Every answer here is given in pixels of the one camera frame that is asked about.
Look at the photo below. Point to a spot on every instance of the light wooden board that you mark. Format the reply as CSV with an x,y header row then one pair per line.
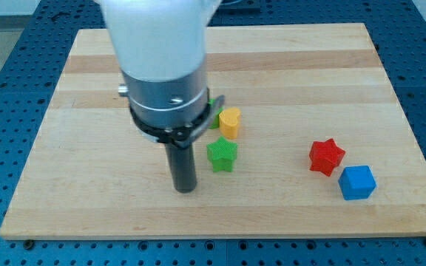
x,y
91,175

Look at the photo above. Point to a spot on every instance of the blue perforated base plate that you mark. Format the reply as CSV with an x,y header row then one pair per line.
x,y
29,77

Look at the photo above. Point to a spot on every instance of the blue cube block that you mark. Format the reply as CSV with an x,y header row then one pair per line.
x,y
357,182

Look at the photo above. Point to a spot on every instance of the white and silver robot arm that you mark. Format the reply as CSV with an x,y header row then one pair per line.
x,y
161,50

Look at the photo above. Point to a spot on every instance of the red star block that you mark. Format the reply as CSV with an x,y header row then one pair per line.
x,y
325,156

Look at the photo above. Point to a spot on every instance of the green block behind arm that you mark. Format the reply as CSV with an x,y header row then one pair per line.
x,y
216,121

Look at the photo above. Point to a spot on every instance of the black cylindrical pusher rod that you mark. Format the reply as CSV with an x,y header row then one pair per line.
x,y
182,167

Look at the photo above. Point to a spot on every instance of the green star block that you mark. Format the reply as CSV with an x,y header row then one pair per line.
x,y
222,154

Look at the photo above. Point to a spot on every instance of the yellow heart block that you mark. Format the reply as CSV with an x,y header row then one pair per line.
x,y
230,122

